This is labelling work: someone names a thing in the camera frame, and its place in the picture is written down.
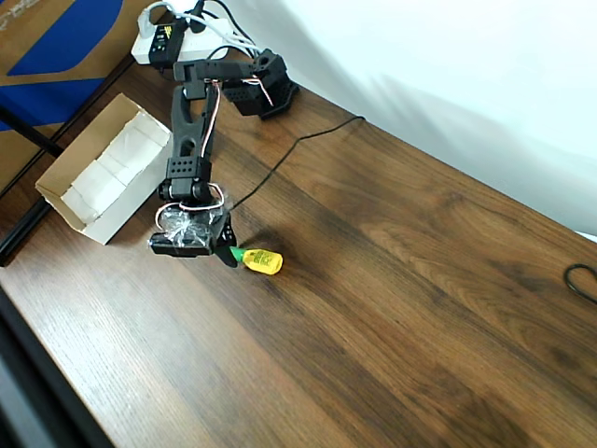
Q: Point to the yellow bottle with green cap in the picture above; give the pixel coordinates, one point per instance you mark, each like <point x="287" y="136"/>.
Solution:
<point x="263" y="261"/>

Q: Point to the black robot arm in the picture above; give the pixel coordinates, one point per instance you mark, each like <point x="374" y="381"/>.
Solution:
<point x="186" y="130"/>

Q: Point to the white open cardboard box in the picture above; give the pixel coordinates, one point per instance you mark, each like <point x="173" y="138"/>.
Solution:
<point x="107" y="172"/>

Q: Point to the webcam wrapped in clear tape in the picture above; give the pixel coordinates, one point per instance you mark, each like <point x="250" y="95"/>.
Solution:
<point x="182" y="245"/>

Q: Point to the white power strip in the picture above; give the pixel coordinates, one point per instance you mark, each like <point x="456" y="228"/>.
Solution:
<point x="200" y="44"/>

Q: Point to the black power adapter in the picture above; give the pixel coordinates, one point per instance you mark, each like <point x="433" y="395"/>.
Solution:
<point x="163" y="46"/>

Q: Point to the black metal pole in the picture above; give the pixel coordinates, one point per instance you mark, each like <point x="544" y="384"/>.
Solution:
<point x="32" y="133"/>

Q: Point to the white charger plug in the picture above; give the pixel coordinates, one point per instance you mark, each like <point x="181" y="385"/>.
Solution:
<point x="147" y="23"/>

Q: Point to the large brown blue-printed carton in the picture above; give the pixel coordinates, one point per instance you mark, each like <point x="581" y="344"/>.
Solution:
<point x="46" y="37"/>

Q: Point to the black metal rail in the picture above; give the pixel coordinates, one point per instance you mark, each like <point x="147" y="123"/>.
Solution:
<point x="18" y="238"/>

